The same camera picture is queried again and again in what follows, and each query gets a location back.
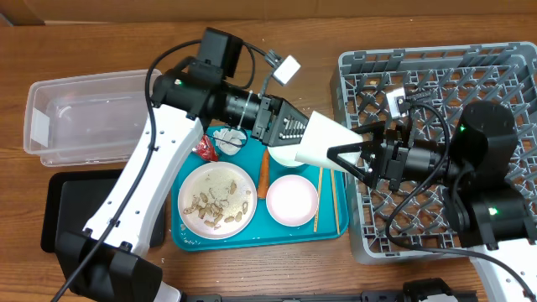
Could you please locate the orange carrot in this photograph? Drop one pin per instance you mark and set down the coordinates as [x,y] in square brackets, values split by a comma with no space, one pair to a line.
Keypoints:
[264,173]

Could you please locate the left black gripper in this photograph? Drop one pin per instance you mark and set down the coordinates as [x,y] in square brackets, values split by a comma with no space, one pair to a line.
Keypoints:
[273,129]

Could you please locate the pink plate with peanuts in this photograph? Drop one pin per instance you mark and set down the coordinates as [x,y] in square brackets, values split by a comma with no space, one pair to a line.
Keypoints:
[217,200]

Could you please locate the clear plastic bin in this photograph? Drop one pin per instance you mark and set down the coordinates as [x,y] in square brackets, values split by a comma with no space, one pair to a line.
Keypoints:
[87,119]

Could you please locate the grey dishwasher rack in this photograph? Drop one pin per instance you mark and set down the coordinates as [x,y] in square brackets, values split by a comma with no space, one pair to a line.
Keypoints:
[455,76]

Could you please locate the red snack wrapper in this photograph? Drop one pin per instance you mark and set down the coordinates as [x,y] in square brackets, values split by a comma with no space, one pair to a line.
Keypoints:
[205,150]

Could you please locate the white tissue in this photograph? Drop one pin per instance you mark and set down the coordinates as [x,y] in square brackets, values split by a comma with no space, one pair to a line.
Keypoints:
[229,141]

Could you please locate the white cup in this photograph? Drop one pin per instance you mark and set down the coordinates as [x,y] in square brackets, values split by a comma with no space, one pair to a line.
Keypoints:
[320,134]

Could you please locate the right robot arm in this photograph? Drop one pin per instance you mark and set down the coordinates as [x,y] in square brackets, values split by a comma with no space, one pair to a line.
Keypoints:
[491,217]

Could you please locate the pink bowl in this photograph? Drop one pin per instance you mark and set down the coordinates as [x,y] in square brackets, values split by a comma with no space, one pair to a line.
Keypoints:
[292,200]

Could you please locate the white bowl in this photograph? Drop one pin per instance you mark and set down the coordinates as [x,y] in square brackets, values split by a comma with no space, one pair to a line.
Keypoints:
[285,155]

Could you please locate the black tray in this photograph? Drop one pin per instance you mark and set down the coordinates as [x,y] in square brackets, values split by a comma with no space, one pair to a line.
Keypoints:
[72,199]

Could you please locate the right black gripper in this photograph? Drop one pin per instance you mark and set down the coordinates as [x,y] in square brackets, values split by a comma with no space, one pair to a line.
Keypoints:
[371,149]

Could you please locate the teal serving tray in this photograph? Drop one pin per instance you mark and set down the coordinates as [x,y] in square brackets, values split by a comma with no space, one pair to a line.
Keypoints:
[263,230]

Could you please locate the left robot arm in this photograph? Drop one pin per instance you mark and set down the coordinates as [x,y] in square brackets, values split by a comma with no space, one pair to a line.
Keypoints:
[106,261]

